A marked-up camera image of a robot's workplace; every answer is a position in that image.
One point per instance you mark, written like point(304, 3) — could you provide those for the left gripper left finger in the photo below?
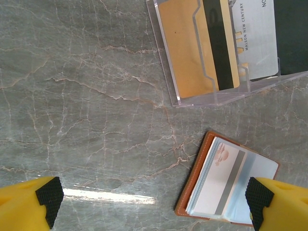
point(21, 207)

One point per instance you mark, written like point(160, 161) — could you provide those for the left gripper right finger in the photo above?
point(284, 209)

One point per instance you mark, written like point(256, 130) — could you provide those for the white card with grey stripe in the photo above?
point(216, 183)

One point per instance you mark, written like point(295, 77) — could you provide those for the brown leather card holder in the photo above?
point(190, 187)

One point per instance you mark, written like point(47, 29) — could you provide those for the gold card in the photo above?
point(180, 48)

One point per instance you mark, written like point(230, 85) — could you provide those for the clear acrylic card stand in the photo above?
point(199, 102)

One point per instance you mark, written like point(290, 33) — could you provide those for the black printed card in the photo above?
point(293, 36)

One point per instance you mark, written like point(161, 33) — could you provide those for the white lettered card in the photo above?
point(260, 36)

